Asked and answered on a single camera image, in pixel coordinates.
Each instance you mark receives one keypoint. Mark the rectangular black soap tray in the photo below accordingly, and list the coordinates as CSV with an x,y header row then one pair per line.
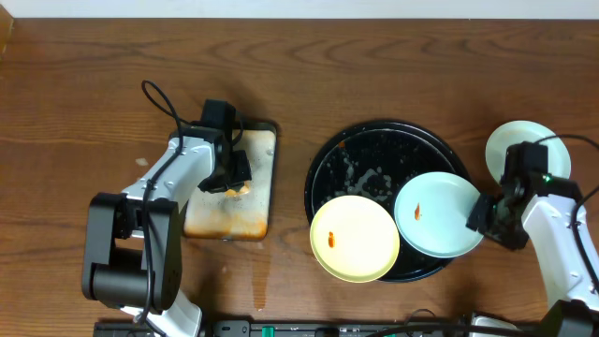
x,y
245,218

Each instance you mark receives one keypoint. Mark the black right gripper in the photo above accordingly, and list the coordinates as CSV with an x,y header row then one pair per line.
x,y
480,215

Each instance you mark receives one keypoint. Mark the pale yellow plate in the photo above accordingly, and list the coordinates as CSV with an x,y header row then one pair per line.
x,y
354,239

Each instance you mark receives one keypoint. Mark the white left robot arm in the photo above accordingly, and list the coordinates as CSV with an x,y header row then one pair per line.
x,y
132,253

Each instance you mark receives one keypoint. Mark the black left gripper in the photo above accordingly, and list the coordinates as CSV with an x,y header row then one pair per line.
x,y
229,177

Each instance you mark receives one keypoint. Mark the round black tray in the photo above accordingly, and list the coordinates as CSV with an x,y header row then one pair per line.
x,y
375,160

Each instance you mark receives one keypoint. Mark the black rail at table edge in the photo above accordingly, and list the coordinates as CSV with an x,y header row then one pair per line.
x,y
299,329

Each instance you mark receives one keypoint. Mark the green yellow sponge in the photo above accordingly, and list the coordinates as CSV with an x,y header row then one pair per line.
x,y
237,192

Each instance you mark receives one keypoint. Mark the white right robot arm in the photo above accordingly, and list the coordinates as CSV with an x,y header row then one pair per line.
x,y
548,212

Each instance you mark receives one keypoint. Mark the mint green plate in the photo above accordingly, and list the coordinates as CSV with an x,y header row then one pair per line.
x,y
559,161
431,213

